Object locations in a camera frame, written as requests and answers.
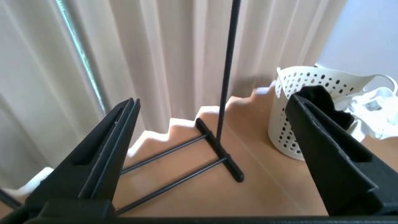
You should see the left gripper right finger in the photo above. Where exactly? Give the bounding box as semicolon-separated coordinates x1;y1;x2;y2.
285;94;398;217

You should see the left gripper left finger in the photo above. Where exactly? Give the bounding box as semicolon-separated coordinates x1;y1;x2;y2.
24;98;141;218

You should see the white printed t-shirt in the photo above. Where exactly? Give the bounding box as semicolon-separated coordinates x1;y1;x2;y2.
334;86;398;142

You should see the white laundry basket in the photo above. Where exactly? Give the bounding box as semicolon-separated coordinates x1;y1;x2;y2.
267;65;398;162

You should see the black clothes rack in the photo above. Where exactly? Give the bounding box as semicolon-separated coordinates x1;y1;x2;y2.
0;0;246;216

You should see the black garment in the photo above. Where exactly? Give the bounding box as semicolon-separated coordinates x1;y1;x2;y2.
294;85;355;131

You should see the beige curtain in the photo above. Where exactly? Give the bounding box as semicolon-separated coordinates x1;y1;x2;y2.
0;0;348;190

